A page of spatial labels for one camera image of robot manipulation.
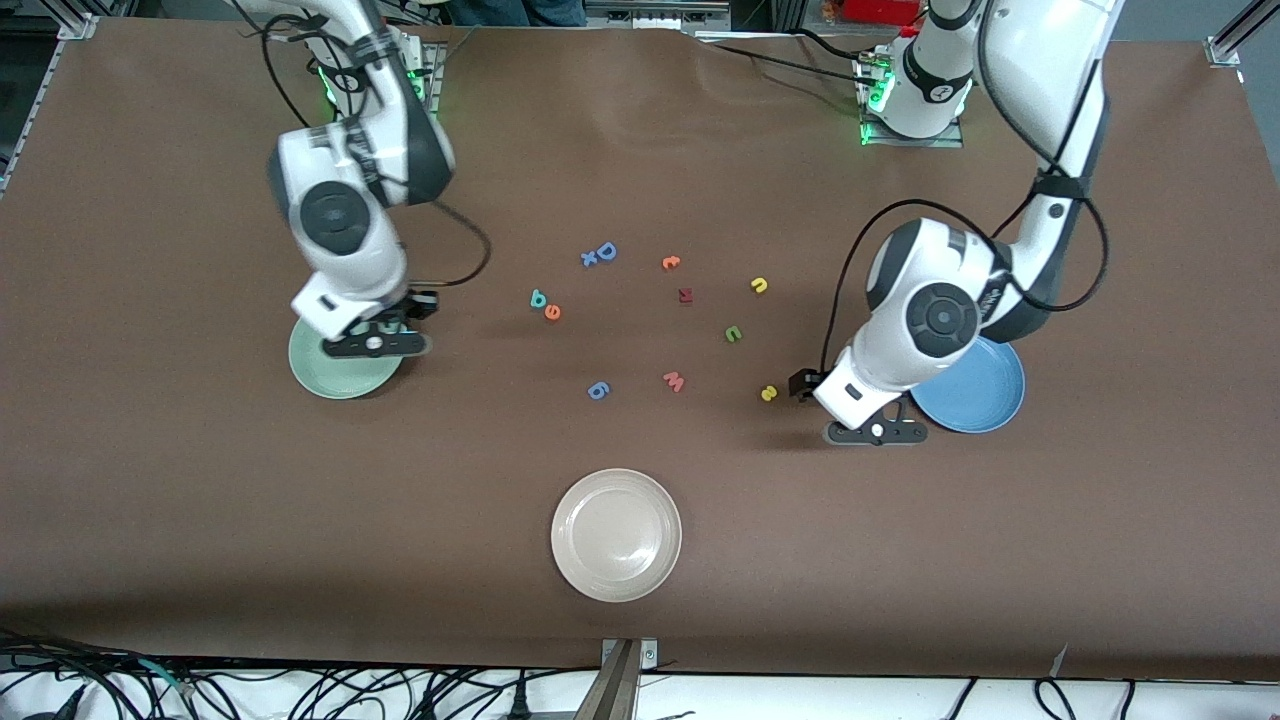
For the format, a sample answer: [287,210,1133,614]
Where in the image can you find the light green plate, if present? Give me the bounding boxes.
[288,315,406,401]

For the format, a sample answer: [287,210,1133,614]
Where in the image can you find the blue plate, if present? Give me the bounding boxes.
[910,335,1027,435]

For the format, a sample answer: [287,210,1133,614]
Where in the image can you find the brown table cover sheet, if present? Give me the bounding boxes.
[0,15,1280,683]

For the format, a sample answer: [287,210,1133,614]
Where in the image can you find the beige plate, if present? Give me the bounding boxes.
[550,468,684,604]

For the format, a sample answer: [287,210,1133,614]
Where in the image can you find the person in blue jeans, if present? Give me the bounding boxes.
[445,0,587,28]

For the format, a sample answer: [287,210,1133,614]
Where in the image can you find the red box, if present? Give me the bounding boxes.
[843,0,923,27]

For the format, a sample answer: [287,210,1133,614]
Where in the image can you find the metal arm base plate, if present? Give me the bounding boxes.
[857,50,966,149]
[400,40,447,101]

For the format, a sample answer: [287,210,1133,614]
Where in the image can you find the teal cable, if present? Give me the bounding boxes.
[138,658,193,696]

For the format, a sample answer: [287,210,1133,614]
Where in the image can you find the aluminium frame rail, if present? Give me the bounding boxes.
[1205,0,1280,69]
[0,12,101,196]

